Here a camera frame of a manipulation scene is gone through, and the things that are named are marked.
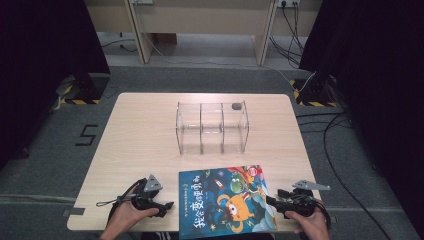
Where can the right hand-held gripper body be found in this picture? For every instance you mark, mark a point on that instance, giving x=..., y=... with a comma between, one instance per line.
x=300, y=203

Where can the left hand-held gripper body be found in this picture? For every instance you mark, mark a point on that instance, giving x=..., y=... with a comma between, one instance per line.
x=146, y=201

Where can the blue cartoon picture book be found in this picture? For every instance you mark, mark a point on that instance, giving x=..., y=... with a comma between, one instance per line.
x=226, y=203

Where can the clear acrylic book rack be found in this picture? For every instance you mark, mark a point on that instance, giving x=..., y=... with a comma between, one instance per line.
x=213, y=128

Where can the person's left hand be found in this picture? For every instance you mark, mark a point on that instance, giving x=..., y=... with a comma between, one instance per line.
x=128, y=216

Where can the person's right hand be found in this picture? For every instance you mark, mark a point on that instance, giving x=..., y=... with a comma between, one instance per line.
x=313, y=228

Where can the person's black striped pants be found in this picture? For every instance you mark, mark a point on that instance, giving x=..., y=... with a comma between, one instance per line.
x=160, y=236

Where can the grey tape strip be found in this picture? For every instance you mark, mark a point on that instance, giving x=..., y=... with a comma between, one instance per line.
x=74, y=211

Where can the small dark grey object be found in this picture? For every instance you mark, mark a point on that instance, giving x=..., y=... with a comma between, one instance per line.
x=236, y=106

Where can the stand base with hazard tape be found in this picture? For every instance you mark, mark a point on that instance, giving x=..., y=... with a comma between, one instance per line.
x=85, y=90
x=315, y=95

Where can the black curtain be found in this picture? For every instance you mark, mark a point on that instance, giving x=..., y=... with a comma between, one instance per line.
x=40, y=66
x=376, y=83

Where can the beige wooden desk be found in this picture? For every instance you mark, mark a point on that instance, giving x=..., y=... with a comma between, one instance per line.
x=200, y=16

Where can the white wall power socket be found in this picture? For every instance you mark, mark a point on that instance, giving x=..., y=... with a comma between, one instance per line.
x=288, y=2

